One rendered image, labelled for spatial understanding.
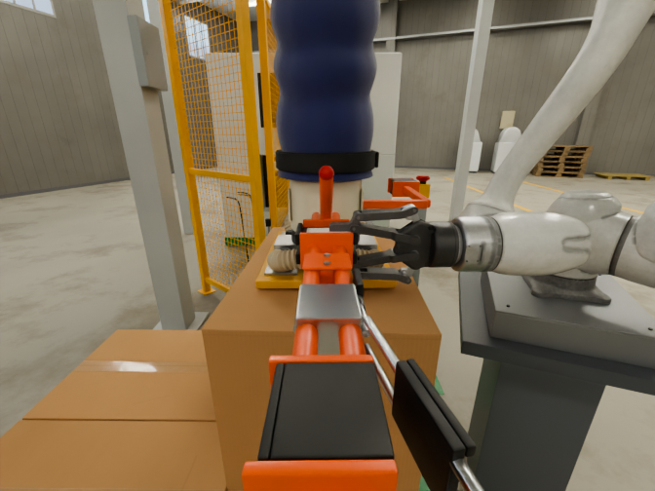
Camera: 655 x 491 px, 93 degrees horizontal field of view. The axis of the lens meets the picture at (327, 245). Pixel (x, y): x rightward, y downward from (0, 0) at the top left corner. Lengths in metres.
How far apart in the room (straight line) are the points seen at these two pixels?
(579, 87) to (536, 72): 11.93
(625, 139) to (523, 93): 3.21
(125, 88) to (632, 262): 2.10
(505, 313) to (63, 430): 1.15
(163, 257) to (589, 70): 2.02
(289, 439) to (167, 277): 2.03
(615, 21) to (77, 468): 1.33
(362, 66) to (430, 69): 11.87
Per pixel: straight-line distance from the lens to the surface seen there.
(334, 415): 0.20
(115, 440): 1.04
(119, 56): 2.06
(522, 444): 1.30
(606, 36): 0.72
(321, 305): 0.31
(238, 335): 0.56
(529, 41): 12.73
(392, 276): 0.53
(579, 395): 1.18
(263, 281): 0.65
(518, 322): 0.93
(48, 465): 1.07
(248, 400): 0.65
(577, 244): 0.60
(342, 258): 0.42
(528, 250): 0.55
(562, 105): 0.71
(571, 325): 0.95
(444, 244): 0.50
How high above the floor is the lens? 1.25
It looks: 20 degrees down
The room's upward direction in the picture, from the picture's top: straight up
